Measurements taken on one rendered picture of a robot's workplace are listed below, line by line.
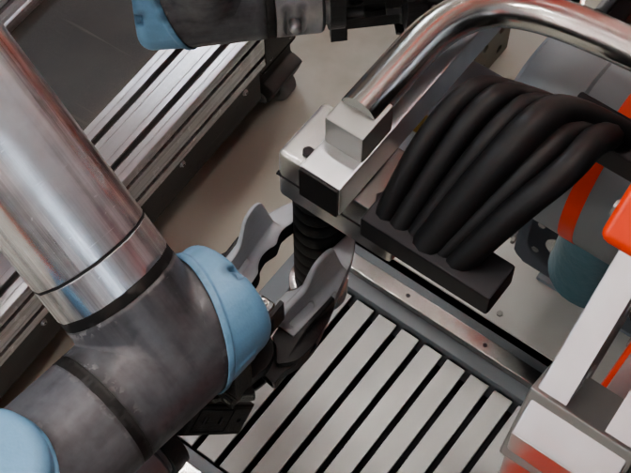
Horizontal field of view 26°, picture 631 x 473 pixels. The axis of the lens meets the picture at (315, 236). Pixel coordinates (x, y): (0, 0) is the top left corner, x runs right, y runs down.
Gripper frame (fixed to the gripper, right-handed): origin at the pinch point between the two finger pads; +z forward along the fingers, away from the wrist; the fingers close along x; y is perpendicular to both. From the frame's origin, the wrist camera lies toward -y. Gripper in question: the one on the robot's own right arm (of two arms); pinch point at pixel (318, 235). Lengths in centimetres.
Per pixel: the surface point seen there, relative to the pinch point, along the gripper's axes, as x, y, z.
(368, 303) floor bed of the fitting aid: 14, -78, 32
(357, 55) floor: 42, -83, 68
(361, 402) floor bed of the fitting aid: 7, -77, 20
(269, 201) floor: 37, -83, 40
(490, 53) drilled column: 24, -79, 78
